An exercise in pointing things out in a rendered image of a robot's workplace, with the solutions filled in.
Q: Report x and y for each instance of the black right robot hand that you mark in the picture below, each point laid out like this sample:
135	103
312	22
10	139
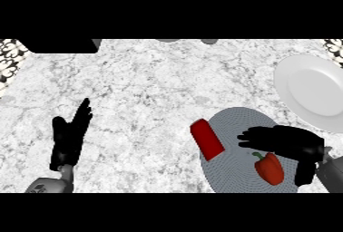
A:
285	142

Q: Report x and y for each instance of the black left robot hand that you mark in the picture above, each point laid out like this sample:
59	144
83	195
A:
67	142

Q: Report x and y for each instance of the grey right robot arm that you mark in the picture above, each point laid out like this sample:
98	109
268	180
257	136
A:
331	175

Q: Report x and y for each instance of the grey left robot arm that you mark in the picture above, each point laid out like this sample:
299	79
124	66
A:
55	182

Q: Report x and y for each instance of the red bell pepper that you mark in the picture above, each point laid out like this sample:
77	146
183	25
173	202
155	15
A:
269	169

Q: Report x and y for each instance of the round grey placemat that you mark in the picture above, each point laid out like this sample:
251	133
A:
237	169

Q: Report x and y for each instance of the white plate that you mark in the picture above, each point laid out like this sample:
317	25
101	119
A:
317	90

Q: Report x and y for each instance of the red can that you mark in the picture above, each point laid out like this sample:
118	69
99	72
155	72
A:
207	139

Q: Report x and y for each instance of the black appliance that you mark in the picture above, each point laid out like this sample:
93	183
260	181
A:
62	46

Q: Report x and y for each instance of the grey rounded object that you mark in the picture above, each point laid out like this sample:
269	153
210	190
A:
167	40
209	41

